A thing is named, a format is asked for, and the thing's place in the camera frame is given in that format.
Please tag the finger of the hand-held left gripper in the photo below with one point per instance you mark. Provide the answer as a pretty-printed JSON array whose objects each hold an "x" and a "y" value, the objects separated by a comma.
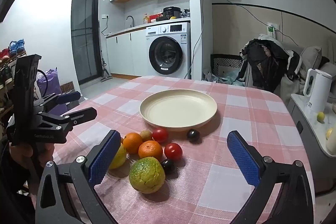
[
  {"x": 68, "y": 97},
  {"x": 81, "y": 115}
]

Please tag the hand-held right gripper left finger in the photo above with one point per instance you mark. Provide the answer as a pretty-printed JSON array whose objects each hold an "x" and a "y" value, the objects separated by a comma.
[{"x": 102, "y": 158}]

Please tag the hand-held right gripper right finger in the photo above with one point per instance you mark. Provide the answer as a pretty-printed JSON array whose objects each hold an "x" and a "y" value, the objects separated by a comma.
[{"x": 244, "y": 158}]

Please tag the orange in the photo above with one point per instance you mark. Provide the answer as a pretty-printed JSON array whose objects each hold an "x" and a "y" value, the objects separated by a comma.
[
  {"x": 150, "y": 150},
  {"x": 132, "y": 142}
]

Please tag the green wrinkled citrus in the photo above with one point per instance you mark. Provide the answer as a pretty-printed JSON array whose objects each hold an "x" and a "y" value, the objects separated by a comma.
[{"x": 147, "y": 174}]

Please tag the brown kiwi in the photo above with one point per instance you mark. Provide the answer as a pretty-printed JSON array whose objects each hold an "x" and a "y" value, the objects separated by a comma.
[{"x": 145, "y": 134}]

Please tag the dark plum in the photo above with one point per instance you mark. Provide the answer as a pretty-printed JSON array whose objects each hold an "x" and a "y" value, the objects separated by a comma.
[
  {"x": 193, "y": 134},
  {"x": 168, "y": 165}
]

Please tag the red tomato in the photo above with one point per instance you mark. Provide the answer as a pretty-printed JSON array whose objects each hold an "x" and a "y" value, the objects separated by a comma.
[
  {"x": 173, "y": 151},
  {"x": 160, "y": 134}
]

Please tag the cream round plate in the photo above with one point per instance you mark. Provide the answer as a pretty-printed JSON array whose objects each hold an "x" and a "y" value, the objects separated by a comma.
[{"x": 178, "y": 108}]

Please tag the person's left forearm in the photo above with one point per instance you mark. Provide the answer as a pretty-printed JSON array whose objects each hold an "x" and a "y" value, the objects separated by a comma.
[{"x": 13, "y": 187}]

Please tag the person's left hand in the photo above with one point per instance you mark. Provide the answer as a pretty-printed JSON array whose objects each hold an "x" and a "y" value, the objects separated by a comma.
[{"x": 22, "y": 154}]

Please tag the purple plastic bag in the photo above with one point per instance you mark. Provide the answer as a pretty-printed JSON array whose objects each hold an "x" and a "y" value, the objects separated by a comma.
[{"x": 50, "y": 82}]

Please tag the shoe rack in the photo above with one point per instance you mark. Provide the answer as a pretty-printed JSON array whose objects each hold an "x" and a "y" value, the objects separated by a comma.
[{"x": 6, "y": 82}]

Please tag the pink checked tablecloth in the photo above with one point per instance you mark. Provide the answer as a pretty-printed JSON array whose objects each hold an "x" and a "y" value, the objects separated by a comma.
[{"x": 236, "y": 113}]

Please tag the stick vacuum cleaner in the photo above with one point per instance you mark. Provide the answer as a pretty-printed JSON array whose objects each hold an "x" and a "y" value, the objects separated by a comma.
[{"x": 104, "y": 64}]

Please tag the blue shoes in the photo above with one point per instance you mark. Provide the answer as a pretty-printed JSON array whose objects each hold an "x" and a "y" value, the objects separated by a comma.
[{"x": 17, "y": 47}]

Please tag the dark plum on table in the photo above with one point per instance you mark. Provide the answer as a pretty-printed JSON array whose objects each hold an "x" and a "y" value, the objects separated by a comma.
[{"x": 168, "y": 165}]

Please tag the white side table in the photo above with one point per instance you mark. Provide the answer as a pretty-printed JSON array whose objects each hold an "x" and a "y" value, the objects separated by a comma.
[{"x": 304, "y": 129}]

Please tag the dark glass door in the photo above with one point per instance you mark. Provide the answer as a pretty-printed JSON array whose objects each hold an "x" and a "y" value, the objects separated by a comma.
[{"x": 85, "y": 29}]

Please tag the white kitchen counter cabinet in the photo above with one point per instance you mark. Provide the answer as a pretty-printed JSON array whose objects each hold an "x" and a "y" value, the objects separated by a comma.
[{"x": 123, "y": 53}]

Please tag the crumpled light blue cloth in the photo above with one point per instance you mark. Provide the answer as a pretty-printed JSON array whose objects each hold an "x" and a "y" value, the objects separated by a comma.
[{"x": 225, "y": 78}]

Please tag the small green lime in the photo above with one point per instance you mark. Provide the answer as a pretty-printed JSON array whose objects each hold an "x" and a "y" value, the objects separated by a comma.
[{"x": 320, "y": 117}]

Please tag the black patterned storage basket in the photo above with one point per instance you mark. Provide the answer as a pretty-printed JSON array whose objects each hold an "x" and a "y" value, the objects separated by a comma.
[{"x": 225, "y": 62}]

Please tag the kitchen faucet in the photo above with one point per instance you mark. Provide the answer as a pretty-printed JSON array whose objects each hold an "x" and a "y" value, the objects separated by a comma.
[{"x": 130, "y": 19}]

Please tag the dark jacket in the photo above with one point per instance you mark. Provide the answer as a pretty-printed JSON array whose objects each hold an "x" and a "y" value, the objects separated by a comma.
[{"x": 265, "y": 61}]

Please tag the white electric kettle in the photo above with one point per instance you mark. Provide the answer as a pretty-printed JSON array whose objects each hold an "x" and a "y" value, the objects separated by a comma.
[{"x": 319, "y": 90}]

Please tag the white washing machine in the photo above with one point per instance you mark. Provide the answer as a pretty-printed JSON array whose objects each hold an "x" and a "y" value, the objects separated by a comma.
[{"x": 168, "y": 56}]

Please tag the yellow soap bottle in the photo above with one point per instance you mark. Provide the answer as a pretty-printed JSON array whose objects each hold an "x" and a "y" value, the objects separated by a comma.
[{"x": 145, "y": 19}]

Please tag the red box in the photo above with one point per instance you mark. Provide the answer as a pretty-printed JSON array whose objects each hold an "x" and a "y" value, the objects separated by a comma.
[{"x": 155, "y": 18}]

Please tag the grey cushion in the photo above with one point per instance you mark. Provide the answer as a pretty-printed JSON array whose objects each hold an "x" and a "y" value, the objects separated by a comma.
[{"x": 311, "y": 58}]

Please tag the black pressure cooker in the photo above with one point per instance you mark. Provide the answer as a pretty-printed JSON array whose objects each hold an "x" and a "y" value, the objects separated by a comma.
[{"x": 172, "y": 12}]

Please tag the grey cloth bundle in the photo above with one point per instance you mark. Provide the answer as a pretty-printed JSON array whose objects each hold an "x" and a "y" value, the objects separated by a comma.
[{"x": 186, "y": 13}]

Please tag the white wall socket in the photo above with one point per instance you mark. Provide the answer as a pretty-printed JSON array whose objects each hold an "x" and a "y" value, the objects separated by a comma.
[{"x": 273, "y": 29}]

